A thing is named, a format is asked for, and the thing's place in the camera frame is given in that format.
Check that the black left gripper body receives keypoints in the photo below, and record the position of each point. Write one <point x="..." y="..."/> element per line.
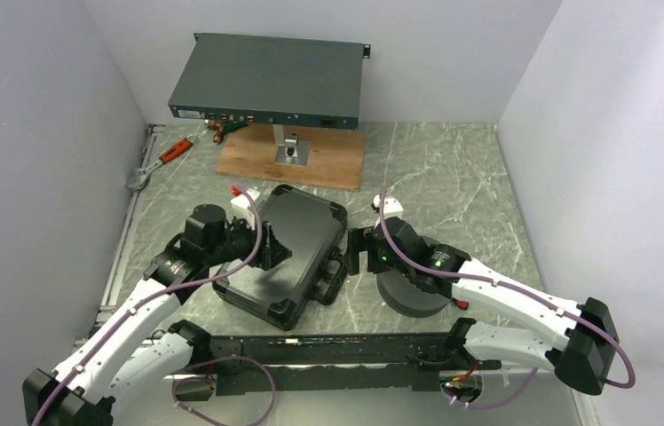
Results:
<point x="239" y="243"/>

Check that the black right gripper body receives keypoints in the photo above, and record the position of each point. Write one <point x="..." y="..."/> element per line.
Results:
<point x="377" y="259"/>

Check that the black poker set case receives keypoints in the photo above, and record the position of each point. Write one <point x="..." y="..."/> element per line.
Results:
<point x="310" y="227"/>

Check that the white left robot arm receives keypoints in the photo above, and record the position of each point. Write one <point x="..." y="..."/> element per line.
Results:
<point x="88" y="388"/>

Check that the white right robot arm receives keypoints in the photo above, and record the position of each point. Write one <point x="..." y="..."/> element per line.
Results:
<point x="577" y="342"/>

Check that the wooden board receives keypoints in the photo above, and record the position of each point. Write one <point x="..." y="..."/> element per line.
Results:
<point x="335" y="161"/>

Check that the copper green connectors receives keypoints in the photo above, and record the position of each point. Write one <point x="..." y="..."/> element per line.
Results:
<point x="222" y="128"/>

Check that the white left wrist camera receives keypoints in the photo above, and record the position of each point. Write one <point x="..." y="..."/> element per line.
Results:
<point x="241" y="206"/>

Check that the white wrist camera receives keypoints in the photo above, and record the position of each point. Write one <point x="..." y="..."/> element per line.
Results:
<point x="241" y="206"/>
<point x="387" y="207"/>

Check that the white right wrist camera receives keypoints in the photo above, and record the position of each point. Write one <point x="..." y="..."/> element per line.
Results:
<point x="387" y="207"/>

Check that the red handled tool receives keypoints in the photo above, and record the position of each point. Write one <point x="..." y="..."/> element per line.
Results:
<point x="177" y="149"/>

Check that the metal stand bracket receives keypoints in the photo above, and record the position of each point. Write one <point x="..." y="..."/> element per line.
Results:
<point x="291" y="149"/>

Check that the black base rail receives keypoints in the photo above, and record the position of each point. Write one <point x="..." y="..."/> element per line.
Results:
<point x="238" y="364"/>

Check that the dark rack mount device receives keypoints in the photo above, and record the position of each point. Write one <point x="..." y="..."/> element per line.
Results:
<point x="272" y="80"/>

